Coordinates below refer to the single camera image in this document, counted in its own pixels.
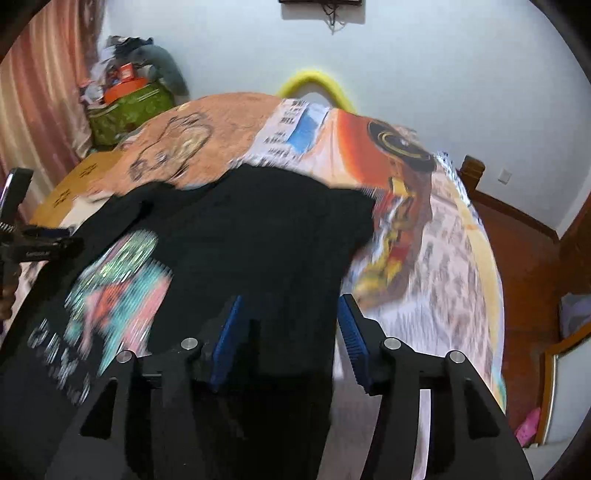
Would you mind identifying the person's left hand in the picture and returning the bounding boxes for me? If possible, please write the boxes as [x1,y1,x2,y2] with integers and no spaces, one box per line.
[0,267,18,321]

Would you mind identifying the black printed t-shirt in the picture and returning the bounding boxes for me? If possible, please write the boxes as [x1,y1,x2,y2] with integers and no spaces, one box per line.
[0,164,377,480]

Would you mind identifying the printed blanket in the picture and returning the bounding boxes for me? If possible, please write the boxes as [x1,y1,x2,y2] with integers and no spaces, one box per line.
[18,92,509,480]

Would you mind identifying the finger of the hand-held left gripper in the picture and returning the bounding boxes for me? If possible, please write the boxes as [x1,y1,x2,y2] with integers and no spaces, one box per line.
[21,225,85,260]

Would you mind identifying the grey purple cloth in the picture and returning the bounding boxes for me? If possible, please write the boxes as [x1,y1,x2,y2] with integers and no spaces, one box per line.
[560,293,591,341]

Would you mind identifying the yellow foam tube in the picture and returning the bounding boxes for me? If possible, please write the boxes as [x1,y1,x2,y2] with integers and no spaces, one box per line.
[276,69,357,112]

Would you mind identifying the dark wall fixture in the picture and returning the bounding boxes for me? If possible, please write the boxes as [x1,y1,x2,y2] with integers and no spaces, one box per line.
[279,0,363,7]

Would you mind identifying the orange box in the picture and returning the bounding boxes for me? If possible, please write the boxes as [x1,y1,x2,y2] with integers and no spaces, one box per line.
[103,78,149,105]

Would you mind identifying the pink packet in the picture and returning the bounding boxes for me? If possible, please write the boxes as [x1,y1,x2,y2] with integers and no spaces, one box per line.
[516,407,542,448]

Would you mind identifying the pile of papers and clothes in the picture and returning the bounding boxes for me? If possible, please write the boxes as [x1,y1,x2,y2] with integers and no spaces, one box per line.
[78,34,154,109]

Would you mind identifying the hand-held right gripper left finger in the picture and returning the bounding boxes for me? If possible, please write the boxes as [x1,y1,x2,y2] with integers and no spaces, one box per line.
[44,295,260,480]

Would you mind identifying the wooden bed frame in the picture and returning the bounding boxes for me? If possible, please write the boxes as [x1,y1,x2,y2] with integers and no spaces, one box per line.
[458,155,560,241]

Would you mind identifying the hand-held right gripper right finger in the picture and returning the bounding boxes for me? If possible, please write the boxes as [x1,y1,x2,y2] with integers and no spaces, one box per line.
[337,294,536,480]

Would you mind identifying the wooden door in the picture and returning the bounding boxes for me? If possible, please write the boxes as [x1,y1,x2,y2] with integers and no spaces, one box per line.
[555,182,591,298]

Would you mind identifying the pink striped curtain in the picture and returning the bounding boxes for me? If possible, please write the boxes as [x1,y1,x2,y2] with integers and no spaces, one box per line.
[0,0,110,206]

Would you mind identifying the green patterned bag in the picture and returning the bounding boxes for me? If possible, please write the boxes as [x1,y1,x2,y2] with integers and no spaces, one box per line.
[88,82,177,149]

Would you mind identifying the hanging black cables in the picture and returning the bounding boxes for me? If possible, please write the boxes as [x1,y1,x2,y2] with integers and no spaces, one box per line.
[322,4,348,34]

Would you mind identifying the wooden chair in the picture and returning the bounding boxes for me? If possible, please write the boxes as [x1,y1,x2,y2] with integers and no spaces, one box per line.
[537,322,591,448]

